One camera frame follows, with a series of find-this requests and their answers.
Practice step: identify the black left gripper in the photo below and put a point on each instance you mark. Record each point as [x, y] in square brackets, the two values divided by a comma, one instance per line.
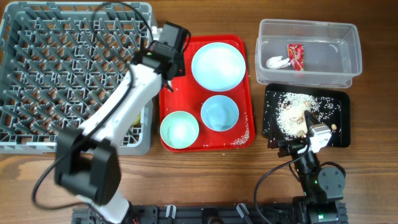
[181, 70]

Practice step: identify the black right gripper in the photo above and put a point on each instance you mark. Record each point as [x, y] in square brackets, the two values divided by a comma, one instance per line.
[277, 140]

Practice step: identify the food scraps and rice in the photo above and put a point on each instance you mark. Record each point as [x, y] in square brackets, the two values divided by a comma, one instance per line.
[290, 110]

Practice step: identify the light blue plate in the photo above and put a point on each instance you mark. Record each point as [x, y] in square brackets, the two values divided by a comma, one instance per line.
[218, 67]

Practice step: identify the green bowl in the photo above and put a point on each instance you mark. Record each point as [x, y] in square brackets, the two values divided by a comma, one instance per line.
[179, 130]

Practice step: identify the light blue bowl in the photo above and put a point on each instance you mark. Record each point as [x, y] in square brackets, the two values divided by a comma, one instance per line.
[219, 113]

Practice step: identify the white napkin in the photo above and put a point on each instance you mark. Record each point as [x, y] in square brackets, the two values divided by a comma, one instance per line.
[277, 62]

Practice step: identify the yellow plastic cup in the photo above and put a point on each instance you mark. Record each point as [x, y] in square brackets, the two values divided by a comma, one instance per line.
[137, 120]

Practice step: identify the red snack wrapper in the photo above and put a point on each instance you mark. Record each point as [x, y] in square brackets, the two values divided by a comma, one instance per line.
[295, 55]

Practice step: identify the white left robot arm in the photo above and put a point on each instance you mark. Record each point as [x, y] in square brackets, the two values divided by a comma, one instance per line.
[87, 162]

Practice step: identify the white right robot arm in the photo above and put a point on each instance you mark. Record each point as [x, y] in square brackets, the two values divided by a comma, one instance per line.
[322, 183]

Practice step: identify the black waste tray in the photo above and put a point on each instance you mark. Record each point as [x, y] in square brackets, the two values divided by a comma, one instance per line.
[339, 125]

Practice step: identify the clear plastic waste bin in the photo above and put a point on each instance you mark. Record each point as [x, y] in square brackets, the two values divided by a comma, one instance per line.
[332, 54]

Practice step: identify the grey dishwasher rack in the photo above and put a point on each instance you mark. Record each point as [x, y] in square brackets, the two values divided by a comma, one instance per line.
[60, 62]

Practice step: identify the red serving tray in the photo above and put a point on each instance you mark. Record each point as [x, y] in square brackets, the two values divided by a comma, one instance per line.
[189, 96]

